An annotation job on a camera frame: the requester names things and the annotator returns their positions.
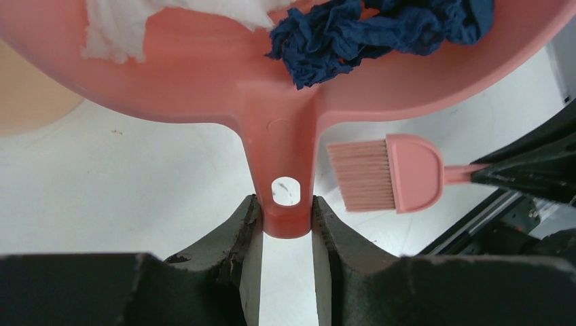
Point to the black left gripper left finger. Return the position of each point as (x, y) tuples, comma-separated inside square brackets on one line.
[(214, 281)]

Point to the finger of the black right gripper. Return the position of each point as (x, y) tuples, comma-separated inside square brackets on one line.
[(557, 127), (547, 172)]

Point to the pink hand brush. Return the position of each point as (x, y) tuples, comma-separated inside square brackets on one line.
[(403, 172)]

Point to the white paper scrap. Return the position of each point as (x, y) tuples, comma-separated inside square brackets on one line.
[(116, 29)]

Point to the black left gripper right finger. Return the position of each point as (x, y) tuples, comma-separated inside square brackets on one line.
[(357, 282)]

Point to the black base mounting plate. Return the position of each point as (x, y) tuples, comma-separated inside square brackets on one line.
[(506, 223)]

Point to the pink plastic dustpan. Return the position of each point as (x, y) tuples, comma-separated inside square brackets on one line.
[(201, 68)]

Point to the orange plastic bucket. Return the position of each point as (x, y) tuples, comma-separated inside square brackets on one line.
[(29, 98)]

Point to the dark blue paper scrap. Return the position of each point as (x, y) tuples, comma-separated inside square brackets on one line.
[(334, 37)]

